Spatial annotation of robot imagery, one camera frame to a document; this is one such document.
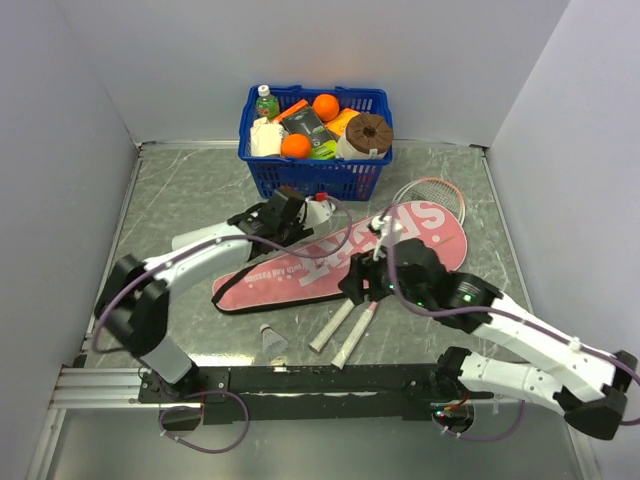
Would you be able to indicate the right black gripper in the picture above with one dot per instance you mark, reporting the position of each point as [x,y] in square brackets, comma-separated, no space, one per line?
[363,268]

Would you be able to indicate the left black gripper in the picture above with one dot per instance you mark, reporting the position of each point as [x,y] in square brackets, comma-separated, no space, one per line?
[298,231]

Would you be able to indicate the pink racket cover bag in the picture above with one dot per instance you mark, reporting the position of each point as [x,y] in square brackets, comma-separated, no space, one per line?
[286,280]

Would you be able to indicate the white shuttlecock front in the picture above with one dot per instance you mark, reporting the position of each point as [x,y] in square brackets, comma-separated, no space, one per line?
[273,343]

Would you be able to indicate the white shuttlecock tube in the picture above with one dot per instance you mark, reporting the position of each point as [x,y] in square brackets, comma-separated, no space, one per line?
[197,240]

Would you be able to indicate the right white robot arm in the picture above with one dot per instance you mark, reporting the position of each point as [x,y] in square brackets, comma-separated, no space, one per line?
[586,386]

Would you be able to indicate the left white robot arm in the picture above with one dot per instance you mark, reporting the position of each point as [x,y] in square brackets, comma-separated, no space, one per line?
[134,303]

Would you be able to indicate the orange fruit front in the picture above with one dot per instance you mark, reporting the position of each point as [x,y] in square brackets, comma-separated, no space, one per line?
[296,146]

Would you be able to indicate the orange fruit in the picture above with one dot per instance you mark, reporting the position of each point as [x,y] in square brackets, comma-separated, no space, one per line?
[296,146]
[326,107]

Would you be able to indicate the white crumpled paper bag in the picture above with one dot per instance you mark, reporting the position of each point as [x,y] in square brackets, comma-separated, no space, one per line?
[266,138]

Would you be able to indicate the blue plastic basket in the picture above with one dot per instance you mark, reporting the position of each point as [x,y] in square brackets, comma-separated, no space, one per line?
[350,180]

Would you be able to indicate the black green box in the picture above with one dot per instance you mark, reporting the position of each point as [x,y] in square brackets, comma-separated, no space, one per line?
[306,123]

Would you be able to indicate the orange snack packet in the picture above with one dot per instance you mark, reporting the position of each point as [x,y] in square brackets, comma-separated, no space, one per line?
[338,125]

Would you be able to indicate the green drink bottle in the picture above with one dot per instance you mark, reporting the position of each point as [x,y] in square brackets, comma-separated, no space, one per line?
[267,105]

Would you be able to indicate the orange carton box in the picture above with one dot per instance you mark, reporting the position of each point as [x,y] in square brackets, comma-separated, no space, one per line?
[290,111]

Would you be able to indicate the orange fruit rear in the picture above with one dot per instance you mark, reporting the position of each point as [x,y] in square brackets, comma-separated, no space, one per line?
[326,107]

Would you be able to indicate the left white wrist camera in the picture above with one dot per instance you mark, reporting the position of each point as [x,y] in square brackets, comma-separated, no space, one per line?
[318,210]

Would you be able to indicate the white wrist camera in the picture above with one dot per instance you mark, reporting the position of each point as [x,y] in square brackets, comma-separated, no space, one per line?
[387,230]
[318,210]

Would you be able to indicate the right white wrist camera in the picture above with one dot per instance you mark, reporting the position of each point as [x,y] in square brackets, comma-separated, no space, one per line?
[387,230]

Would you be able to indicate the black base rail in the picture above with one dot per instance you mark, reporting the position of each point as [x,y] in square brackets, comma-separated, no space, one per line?
[408,391]

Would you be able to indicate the aluminium mounting rail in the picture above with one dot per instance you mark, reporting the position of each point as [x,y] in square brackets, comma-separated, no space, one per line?
[96,388]

